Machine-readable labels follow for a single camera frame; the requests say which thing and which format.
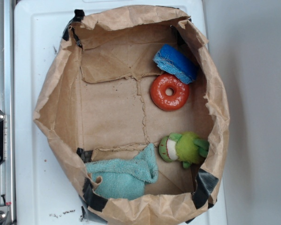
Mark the blue sponge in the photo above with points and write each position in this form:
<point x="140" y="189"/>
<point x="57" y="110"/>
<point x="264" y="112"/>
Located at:
<point x="175" y="63"/>

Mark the brown paper bag bin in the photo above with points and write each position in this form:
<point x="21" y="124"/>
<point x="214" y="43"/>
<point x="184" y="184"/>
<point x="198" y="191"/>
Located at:
<point x="96" y="97"/>

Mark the orange ceramic donut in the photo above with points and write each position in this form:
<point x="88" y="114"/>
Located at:
<point x="169" y="93"/>

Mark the green plush frog toy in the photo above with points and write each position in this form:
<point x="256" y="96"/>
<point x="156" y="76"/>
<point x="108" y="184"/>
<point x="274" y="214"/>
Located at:
<point x="186" y="147"/>

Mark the teal terry cloth towel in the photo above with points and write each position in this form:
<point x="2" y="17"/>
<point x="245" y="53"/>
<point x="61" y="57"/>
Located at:
<point x="125" y="178"/>

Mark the aluminium frame rail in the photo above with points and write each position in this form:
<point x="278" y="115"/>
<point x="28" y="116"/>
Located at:
<point x="7" y="168"/>

